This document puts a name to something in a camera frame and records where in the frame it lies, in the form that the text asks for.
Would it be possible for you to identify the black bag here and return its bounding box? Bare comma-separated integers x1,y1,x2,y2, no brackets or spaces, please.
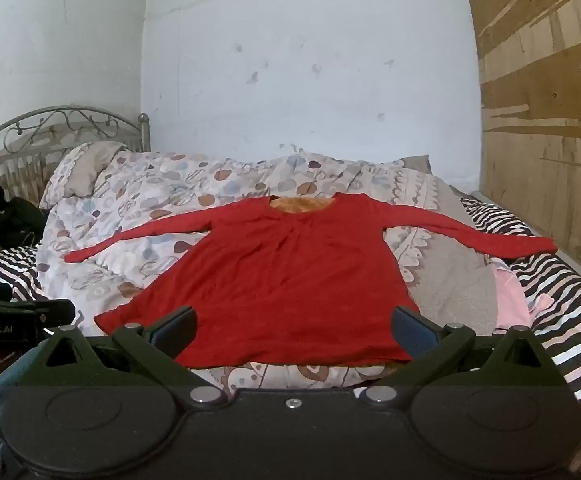
0,177,50,252

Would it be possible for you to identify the pink cloth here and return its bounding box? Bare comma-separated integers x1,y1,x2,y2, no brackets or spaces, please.
489,259,555,332

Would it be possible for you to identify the floral patterned quilt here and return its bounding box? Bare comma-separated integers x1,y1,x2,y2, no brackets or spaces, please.
38,141,497,392

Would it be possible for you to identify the red long-sleeved dress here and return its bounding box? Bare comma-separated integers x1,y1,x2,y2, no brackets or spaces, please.
64,192,559,369

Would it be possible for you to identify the peeling wooden board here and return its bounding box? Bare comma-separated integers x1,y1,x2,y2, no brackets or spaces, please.
458,0,581,288

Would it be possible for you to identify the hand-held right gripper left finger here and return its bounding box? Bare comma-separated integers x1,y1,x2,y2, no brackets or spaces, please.
34,305,227,409

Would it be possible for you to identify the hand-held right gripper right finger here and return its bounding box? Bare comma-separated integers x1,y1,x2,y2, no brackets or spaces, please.
358,304,554,407

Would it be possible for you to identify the black and white striped bedsheet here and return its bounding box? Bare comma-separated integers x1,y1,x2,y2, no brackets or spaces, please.
0,196,581,403

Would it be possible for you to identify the metal scrollwork headboard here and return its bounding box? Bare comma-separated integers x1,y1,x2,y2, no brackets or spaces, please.
0,106,152,196

